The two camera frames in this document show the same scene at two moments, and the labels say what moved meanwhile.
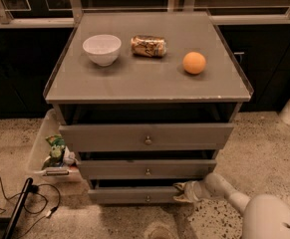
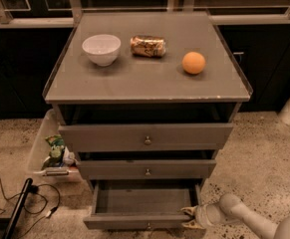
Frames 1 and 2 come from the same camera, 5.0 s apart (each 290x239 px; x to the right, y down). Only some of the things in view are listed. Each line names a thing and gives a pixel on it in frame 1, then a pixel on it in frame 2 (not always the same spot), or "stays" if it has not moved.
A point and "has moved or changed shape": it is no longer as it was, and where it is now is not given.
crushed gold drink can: [149, 46] stays
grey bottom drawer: [129, 194] has moved or changed shape
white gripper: [195, 190] to [201, 216]
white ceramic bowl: [102, 49] stays
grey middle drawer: [146, 169] stays
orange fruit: [193, 63] stays
